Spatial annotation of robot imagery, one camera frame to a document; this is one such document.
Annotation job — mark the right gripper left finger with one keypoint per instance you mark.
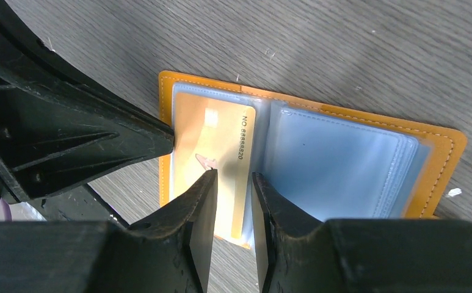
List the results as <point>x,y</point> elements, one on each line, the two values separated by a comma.
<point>167,251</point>

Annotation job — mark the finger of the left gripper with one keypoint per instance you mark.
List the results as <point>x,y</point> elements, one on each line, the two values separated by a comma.
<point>59,129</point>

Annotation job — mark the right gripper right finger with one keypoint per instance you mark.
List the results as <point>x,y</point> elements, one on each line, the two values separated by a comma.
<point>295,252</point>

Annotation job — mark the orange card holder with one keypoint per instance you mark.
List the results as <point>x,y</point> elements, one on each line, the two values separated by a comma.
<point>330,161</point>

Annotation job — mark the gold credit card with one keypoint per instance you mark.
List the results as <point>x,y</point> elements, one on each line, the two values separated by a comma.
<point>211,134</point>

